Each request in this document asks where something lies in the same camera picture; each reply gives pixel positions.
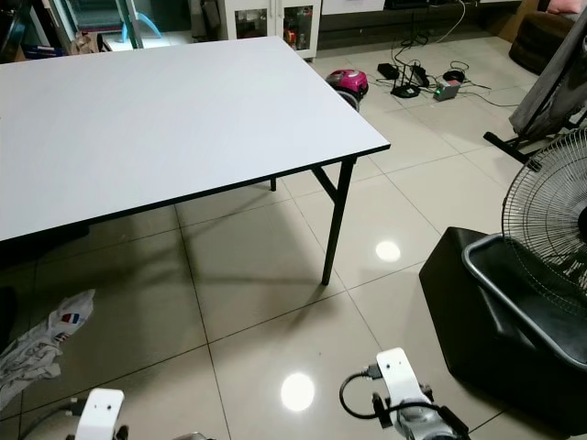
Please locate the crumpled printed cloth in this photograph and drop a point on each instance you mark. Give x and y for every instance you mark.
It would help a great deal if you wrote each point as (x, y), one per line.
(41, 353)

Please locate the white folding table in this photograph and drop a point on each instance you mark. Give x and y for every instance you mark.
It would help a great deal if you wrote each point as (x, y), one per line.
(165, 119)

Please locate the glass sliding door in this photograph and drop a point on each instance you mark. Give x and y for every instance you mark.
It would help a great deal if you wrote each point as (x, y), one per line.
(110, 18)

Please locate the white glass door cabinet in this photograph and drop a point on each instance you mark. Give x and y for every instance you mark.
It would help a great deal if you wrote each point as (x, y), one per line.
(257, 23)

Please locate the black metal table leg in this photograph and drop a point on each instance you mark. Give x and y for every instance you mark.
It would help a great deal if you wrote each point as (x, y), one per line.
(337, 225)

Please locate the pink vacuum cleaner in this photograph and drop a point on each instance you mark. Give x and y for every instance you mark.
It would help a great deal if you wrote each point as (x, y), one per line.
(348, 82)

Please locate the black power adapter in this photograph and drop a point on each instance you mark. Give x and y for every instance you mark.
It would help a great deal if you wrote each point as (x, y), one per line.
(388, 70)

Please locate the black router with antennas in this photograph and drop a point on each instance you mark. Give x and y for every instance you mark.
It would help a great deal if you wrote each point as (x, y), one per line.
(406, 89)

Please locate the grey device green light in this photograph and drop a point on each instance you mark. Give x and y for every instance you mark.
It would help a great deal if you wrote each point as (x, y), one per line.
(448, 89)

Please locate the black bin grey rim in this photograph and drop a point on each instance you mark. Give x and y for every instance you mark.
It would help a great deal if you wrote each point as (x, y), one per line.
(468, 321)

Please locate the black rack foot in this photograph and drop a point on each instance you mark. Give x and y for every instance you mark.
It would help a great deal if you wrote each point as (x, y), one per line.
(514, 147)

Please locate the grey hanging garment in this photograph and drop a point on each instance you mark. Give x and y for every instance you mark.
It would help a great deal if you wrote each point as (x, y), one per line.
(550, 92)

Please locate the dark brown pouf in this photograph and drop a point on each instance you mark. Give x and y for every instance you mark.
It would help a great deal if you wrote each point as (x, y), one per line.
(539, 41)

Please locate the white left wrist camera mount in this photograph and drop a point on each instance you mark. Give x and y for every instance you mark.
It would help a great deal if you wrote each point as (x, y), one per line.
(101, 411)

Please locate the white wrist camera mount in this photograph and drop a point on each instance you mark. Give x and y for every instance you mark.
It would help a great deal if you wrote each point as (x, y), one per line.
(101, 411)
(402, 371)

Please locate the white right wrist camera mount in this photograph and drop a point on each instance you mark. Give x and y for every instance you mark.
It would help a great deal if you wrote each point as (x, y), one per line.
(402, 371)

